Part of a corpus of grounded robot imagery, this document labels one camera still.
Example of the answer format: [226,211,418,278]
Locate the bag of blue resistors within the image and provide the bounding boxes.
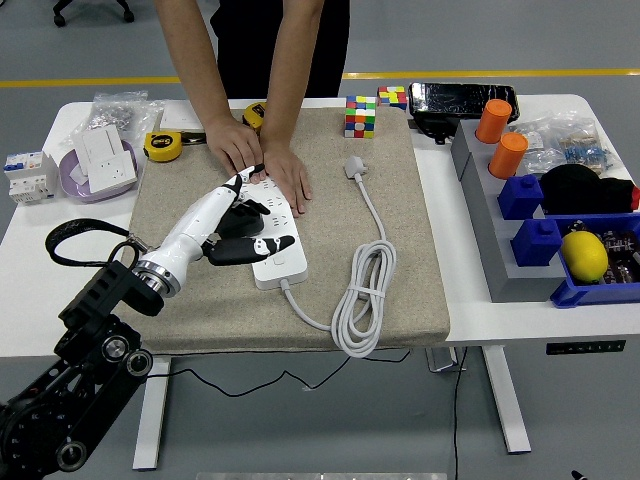
[554,112,626,177]

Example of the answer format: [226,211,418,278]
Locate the purple plate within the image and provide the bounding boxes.
[58,139,139,204]

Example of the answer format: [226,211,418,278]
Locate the black hanging cable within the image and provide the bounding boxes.
[452,347,469,480]

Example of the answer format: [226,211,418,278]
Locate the thin black adapter cord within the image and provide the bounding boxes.
[144,349,412,399]

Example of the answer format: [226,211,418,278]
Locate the dark capacitors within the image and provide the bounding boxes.
[599,228,640,286]

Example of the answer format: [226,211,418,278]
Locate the white circuit breaker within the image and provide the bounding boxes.
[3,149,60,205]

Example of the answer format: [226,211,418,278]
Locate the person's right hand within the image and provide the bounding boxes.
[203,115,267,184]

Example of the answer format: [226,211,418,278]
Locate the black power adapter plug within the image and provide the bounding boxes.
[214,202,265,240]

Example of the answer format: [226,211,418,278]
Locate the white power strip cord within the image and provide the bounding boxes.
[279,155,399,359]

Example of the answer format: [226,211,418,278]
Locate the blue square block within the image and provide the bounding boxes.
[509,218,565,268]
[497,173,545,221]

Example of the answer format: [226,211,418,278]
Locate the large Rubik's cube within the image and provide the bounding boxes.
[344,94,378,140]

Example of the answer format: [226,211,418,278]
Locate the small yellow tape measure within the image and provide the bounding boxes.
[242,101,268,131]

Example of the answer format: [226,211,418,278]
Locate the orange cylinder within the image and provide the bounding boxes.
[474,98,514,145]
[488,131,530,180]

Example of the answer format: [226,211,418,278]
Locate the bag of small parts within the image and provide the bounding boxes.
[509,119,566,176]

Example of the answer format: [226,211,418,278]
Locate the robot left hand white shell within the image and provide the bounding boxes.
[149,163,297,289]

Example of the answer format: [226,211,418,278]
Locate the grey stepped block holder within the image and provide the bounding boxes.
[450,119,569,304]

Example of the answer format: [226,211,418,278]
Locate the black office chair base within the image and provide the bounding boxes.
[52,0,136,28]

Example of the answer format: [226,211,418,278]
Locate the white power strip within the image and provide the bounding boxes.
[234,172,309,291]

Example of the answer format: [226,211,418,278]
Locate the black desk control panel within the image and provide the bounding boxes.
[545,339,627,356]

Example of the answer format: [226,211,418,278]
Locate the white switch box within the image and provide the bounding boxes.
[69,123,126,176]

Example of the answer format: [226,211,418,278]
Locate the white table leg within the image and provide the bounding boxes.
[132,355,172,472]
[482,345,531,455]

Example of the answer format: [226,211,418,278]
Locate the bag of metal screws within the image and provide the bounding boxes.
[89,89,166,146]

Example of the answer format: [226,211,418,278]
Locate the yellow lemon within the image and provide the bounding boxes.
[559,231,610,285]

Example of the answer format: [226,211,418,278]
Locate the person's left hand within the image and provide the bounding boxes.
[262,139,314,219]

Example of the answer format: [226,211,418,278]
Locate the grey-brown mat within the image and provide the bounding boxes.
[127,106,451,356]

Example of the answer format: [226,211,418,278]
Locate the small Rubik's cube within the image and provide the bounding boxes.
[376,85,409,112]

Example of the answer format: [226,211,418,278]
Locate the white wall socket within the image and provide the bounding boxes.
[87,152,139,195]

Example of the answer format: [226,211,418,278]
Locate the black cloth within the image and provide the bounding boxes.
[538,163,637,216]

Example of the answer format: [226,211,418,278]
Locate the grey under-desk bracket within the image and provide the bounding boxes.
[425,347,467,374]

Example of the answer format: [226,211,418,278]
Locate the person's torso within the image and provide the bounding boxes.
[209,0,351,100]

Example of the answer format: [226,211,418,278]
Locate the blue plastic bin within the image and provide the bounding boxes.
[549,212,640,309]

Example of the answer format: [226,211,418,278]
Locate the large yellow tape measure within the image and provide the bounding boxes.
[143,129,209,163]

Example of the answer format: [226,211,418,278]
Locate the white wall switch panel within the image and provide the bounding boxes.
[158,99,206,132]

